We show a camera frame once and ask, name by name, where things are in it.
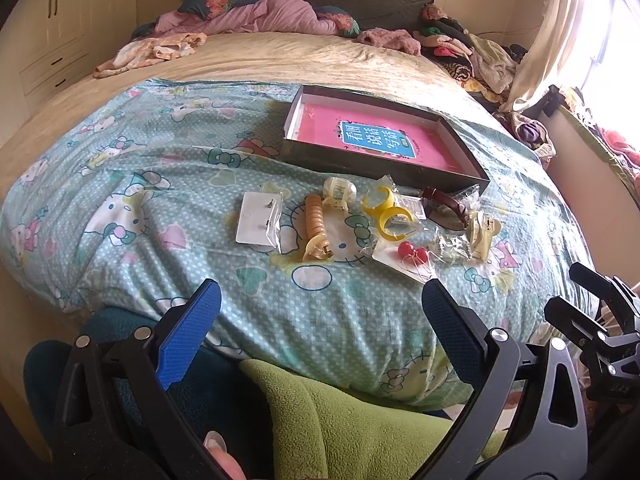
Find dark cardboard box tray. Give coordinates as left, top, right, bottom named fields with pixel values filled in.
left=281, top=86, right=489, bottom=193

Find cream curtain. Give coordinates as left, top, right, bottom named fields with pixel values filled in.
left=500, top=0, right=615, bottom=112

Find pink crumpled quilt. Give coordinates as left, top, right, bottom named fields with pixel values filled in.
left=151, top=0, right=360, bottom=38

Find peach clothing on bed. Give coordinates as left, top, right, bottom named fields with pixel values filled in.
left=93, top=34, right=207, bottom=79

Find basket of clothes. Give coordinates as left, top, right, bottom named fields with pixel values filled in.
left=492, top=112, right=556, bottom=169

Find pink fuzzy garment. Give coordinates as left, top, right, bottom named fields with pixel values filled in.
left=357, top=27, right=422, bottom=56

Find window ledge with clothes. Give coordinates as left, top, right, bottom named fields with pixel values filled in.
left=542, top=84, right=639, bottom=200

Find brown leather wrist watch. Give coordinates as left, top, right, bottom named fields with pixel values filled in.
left=420, top=186, right=470, bottom=231

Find Hello Kitty teal blanket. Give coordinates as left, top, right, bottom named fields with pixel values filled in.
left=1, top=79, right=598, bottom=410

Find cream hair claw clip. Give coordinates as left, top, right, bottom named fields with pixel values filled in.
left=466, top=210, right=502, bottom=262

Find small jewelry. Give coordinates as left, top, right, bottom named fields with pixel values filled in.
left=430, top=228, right=472, bottom=264

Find yellow hoop earrings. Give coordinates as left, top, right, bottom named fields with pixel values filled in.
left=361, top=176, right=422, bottom=243

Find pearl bead hair claw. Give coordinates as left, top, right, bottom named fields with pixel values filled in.
left=322, top=177, right=357, bottom=212

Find dark teal trousers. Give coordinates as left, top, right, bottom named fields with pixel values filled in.
left=23, top=309, right=274, bottom=479

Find person's left hand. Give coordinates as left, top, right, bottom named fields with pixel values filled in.
left=204, top=431, right=246, bottom=480

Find orange spiral hair clip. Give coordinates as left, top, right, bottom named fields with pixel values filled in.
left=303, top=194, right=333, bottom=261

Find white earring card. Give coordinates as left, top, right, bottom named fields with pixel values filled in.
left=235, top=192, right=282, bottom=250

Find green fleece sleeve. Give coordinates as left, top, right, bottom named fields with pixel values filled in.
left=238, top=357, right=507, bottom=480

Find red ball earrings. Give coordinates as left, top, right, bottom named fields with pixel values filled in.
left=371, top=240, right=436, bottom=284

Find cream wardrobe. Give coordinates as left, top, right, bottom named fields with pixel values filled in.
left=1, top=0, right=137, bottom=143

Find beige bed cover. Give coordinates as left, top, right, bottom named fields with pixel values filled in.
left=1, top=32, right=501, bottom=192

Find pile of clothes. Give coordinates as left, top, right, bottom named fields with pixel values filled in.
left=413, top=3, right=527, bottom=113

